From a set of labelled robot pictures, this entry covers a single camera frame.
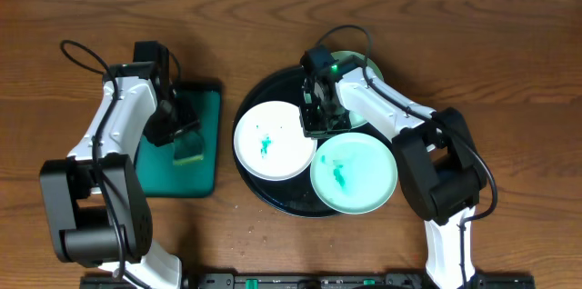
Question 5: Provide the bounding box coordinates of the white plate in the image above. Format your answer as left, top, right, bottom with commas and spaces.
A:
233, 101, 317, 182

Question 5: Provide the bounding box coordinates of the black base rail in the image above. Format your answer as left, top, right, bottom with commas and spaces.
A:
79, 272, 536, 289

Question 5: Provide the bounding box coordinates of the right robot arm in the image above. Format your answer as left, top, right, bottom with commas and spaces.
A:
300, 58, 496, 288

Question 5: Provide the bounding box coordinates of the mint green plate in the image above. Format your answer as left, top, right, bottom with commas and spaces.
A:
329, 50, 385, 130
310, 133, 398, 214

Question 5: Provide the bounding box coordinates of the round black serving tray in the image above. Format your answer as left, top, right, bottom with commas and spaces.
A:
231, 65, 396, 219

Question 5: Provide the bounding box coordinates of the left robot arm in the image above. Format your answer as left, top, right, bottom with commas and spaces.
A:
39, 62, 188, 288

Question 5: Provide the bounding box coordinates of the green yellow sponge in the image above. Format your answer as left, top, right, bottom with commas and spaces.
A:
173, 131, 205, 165

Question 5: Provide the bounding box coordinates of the black rectangular water tray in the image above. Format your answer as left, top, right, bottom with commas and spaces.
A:
135, 82, 222, 198

